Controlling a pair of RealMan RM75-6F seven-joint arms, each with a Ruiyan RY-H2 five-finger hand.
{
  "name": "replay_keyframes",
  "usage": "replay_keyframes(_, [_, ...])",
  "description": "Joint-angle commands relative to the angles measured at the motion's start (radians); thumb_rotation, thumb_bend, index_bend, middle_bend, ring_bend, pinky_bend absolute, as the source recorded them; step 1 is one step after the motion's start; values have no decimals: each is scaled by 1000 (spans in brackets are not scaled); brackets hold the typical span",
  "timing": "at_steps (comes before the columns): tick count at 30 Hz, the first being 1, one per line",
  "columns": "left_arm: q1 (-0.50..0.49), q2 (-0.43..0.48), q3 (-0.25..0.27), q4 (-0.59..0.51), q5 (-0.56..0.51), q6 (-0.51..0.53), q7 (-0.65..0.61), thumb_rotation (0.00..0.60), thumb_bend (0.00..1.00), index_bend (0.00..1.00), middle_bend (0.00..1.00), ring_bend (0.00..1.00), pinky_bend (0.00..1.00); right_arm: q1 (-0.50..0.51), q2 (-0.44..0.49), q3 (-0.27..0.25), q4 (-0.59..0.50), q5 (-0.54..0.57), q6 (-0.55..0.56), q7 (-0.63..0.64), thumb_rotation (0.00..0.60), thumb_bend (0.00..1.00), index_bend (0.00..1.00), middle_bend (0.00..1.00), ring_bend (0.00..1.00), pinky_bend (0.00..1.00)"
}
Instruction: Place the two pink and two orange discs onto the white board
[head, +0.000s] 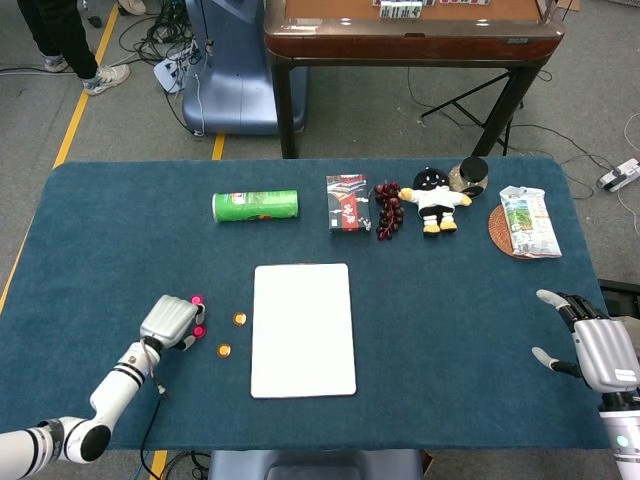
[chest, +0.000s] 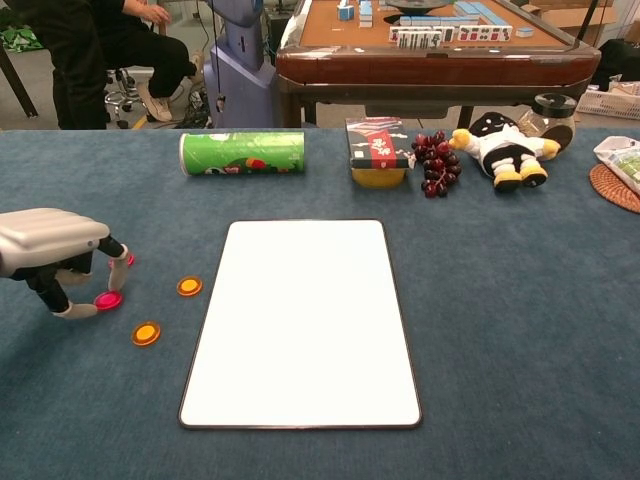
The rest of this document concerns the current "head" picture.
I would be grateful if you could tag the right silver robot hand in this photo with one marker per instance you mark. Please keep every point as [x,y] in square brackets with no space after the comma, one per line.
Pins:
[605,350]

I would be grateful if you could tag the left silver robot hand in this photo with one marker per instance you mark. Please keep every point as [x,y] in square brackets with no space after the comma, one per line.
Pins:
[167,320]

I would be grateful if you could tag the pink disc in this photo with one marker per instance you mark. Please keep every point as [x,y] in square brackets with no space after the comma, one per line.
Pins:
[198,300]
[199,331]

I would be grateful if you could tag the orange disc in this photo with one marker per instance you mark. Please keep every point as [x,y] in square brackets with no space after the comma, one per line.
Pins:
[223,350]
[239,318]

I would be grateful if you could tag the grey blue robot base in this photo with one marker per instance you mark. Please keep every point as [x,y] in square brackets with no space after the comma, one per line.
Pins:
[315,465]

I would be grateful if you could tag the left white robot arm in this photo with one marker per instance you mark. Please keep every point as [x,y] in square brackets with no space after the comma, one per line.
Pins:
[115,385]

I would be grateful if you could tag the white rectangular board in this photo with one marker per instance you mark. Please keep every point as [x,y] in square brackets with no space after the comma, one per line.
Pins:
[302,340]

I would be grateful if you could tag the green chips can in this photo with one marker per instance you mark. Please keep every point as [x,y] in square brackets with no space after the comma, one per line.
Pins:
[256,206]

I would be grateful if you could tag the white green snack bag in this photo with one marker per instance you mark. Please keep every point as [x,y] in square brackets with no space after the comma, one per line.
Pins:
[530,222]

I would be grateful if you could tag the blue felt table cloth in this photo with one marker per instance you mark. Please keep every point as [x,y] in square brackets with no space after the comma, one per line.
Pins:
[450,325]

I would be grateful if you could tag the brown woven coaster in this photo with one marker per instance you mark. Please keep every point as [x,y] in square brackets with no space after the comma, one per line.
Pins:
[500,232]

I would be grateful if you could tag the white power strip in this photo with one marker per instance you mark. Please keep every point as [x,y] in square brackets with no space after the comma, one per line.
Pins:
[620,175]

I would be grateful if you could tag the dark printed card box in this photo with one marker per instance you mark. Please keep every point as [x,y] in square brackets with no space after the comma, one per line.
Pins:
[348,204]

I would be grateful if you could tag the glass jar black lid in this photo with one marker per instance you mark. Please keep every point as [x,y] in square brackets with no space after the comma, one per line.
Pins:
[472,175]

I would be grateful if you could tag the black white plush doll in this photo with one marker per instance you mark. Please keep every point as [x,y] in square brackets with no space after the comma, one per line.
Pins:
[436,200]

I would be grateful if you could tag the dark red grape bunch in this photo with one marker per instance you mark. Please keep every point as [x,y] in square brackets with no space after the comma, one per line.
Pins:
[389,210]

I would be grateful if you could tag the white floor socket box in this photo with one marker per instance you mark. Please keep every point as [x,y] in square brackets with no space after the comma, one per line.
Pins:
[170,70]

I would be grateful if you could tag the blue machine stand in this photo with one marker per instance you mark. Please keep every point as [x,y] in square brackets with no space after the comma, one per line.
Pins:
[235,75]

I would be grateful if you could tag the standing person black trousers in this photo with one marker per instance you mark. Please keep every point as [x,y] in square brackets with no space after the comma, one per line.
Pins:
[55,30]

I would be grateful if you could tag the brown mahjong table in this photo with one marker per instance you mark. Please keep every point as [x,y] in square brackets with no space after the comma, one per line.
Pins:
[415,40]

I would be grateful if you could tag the mahjong tile row red print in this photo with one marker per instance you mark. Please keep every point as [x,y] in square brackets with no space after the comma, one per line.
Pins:
[462,1]

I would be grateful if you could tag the mahjong tile row dark print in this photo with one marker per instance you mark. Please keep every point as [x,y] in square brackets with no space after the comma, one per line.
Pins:
[400,10]

